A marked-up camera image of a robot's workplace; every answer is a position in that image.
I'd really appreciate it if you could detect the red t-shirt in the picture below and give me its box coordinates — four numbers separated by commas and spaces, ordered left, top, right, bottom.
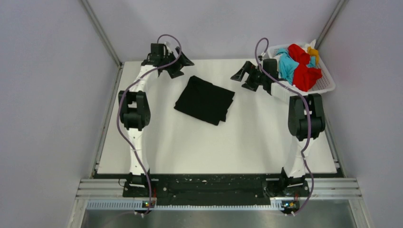
293, 62, 322, 92

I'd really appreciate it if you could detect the white t-shirt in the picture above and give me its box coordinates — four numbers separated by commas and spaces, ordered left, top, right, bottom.
302, 39, 317, 53

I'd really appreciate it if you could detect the white plastic laundry basket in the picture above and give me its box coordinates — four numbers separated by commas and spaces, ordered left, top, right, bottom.
268, 40, 336, 94

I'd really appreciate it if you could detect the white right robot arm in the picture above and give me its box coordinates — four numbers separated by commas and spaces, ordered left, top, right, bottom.
231, 59, 326, 196

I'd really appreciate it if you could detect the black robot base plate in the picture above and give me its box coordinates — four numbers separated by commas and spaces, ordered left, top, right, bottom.
95, 174, 310, 206

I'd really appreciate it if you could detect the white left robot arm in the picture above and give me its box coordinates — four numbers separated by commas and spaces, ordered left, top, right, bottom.
116, 43, 194, 196

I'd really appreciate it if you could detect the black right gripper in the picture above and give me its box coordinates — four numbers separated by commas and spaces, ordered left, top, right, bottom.
230, 61, 266, 92

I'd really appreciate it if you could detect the white slotted cable duct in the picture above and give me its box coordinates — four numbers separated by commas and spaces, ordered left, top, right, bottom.
86, 199, 296, 211

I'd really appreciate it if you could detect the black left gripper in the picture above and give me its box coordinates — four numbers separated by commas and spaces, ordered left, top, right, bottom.
161, 47, 194, 78

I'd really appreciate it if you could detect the yellow t-shirt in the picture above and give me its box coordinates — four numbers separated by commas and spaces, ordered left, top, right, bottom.
307, 46, 320, 66

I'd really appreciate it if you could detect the light blue t-shirt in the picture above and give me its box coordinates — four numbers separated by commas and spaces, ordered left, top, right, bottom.
274, 44, 318, 85

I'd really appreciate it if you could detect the black t-shirt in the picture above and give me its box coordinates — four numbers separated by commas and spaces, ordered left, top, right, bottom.
174, 76, 235, 126

